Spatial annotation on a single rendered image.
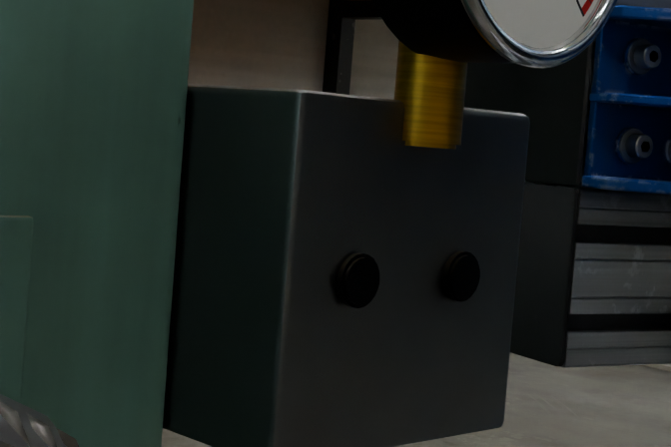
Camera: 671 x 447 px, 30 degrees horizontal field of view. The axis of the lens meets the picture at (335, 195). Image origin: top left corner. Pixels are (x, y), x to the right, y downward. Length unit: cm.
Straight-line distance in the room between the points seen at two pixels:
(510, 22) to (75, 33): 9
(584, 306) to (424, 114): 37
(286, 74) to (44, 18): 346
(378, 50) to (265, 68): 49
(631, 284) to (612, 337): 3
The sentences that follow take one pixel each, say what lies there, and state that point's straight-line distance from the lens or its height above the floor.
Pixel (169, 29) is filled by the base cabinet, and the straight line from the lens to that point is 28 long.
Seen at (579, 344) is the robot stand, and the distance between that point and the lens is 64.
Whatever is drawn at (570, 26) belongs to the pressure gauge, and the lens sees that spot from 28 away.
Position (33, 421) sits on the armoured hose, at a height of 57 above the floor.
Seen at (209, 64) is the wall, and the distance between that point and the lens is 352.
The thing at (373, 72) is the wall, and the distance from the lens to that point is 399.
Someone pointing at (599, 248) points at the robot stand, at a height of 56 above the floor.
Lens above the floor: 61
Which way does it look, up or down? 3 degrees down
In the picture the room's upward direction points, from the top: 5 degrees clockwise
